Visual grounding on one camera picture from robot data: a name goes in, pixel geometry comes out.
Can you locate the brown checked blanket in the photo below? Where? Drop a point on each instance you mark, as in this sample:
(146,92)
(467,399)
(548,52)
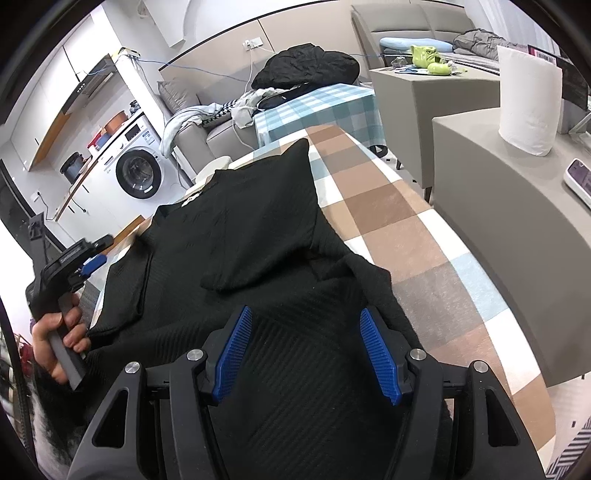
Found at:
(392,240)

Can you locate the white washing machine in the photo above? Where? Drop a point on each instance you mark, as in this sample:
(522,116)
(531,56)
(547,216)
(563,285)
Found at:
(152,138)

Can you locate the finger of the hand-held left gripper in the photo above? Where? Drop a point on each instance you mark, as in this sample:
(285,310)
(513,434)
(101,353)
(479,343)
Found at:
(104,241)
(94,264)

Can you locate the white electronic device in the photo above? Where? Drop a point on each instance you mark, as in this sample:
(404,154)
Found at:
(579,180)

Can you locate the range hood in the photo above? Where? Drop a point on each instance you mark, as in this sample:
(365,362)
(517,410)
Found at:
(87,85)

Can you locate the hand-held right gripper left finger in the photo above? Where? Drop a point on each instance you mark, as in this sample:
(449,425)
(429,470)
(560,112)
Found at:
(233,355)

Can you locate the person's left forearm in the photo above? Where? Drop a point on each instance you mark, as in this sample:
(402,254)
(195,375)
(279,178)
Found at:
(55,415)

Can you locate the white paper towel roll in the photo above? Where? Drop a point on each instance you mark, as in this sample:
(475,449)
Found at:
(526,97)

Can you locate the grey cabinet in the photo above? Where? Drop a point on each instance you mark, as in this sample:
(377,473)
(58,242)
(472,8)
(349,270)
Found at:
(498,221)
(429,106)

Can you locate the red container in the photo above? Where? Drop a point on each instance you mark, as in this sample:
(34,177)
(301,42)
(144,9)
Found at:
(97,141)

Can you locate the black jacket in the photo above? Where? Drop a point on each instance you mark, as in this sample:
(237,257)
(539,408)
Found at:
(304,64)

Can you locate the wooden kitchen counter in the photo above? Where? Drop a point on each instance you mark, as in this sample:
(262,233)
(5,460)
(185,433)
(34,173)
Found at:
(78,184)

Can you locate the person's left hand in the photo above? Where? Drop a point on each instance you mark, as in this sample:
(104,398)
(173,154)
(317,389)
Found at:
(44,332)

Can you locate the black knit sweater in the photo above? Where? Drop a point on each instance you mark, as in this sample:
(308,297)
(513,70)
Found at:
(258,240)

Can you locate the black door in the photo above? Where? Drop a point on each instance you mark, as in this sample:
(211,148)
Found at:
(11,203)

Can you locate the white clothes pile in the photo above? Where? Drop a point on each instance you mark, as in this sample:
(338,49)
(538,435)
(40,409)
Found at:
(221,136)

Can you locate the light blue pillow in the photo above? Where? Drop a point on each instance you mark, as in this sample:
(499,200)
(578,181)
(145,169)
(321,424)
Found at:
(406,44)

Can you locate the white wall socket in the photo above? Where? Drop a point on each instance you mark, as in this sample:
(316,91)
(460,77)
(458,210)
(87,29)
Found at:
(251,44)

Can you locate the light grey garment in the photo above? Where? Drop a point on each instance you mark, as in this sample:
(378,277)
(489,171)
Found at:
(184,122)

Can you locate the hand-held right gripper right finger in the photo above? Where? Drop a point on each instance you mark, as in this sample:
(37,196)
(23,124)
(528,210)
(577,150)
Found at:
(378,355)

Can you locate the orange pot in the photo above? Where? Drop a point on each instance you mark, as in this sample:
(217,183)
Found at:
(114,122)

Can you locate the black cooking pot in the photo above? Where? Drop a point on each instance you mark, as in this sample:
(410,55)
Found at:
(71,168)

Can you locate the teal checked cloth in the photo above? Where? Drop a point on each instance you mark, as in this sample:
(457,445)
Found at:
(323,110)

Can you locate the white crumpled garment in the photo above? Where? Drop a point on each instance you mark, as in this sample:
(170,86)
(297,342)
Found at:
(249,104)

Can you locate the grey quilt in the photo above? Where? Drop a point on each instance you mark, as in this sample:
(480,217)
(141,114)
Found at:
(480,41)

